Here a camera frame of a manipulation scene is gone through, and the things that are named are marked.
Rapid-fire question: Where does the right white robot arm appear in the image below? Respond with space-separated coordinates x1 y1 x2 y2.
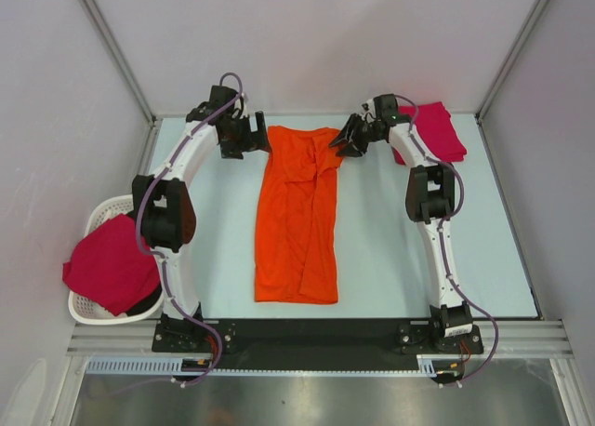
330 94 474 353

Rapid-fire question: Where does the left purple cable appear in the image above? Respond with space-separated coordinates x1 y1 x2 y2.
87 72 245 394

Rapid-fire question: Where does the white plastic laundry basket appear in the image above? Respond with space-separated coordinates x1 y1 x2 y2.
68 194 164 326

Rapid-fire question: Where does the grey slotted cable duct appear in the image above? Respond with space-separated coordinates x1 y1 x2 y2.
86 356 440 377

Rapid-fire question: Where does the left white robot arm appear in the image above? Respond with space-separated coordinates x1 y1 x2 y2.
132 84 270 352

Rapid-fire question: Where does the orange t shirt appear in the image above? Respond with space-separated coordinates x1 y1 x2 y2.
254 126 342 305

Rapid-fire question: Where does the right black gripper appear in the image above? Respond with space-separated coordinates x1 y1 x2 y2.
330 113 385 158

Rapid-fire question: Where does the magenta t shirt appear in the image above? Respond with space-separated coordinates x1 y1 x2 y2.
399 101 468 163
62 214 162 316

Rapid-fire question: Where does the black garment in basket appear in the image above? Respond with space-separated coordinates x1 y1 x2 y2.
126 298 159 316

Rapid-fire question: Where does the aluminium frame rail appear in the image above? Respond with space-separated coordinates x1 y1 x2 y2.
66 319 573 359

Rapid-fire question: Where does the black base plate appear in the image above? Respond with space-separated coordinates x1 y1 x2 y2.
152 317 484 372

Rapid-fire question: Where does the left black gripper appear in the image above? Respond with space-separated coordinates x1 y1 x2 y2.
220 112 271 160

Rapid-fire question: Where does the magenta t shirt in basket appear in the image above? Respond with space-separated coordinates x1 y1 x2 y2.
62 214 162 316

